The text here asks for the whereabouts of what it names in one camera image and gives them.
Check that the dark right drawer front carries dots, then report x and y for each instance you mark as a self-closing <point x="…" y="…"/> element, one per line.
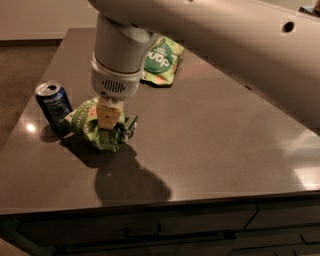
<point x="286" y="214"/>

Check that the dark cabinet drawer front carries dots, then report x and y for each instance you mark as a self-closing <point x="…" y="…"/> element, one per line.
<point x="105" y="228"/>

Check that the green jalapeno chip bag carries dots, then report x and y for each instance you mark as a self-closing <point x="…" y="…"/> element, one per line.
<point x="83" y="122"/>

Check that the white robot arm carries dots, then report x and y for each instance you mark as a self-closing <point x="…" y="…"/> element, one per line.
<point x="272" y="50"/>

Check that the green snack pouch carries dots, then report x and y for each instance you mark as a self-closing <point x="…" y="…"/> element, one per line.
<point x="162" y="62"/>

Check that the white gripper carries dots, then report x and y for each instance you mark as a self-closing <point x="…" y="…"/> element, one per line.
<point x="115" y="81"/>

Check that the black drawer handle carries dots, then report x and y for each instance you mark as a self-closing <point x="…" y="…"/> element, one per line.
<point x="135" y="232"/>

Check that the blue pepsi can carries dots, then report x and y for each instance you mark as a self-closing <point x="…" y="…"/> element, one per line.
<point x="53" y="100"/>

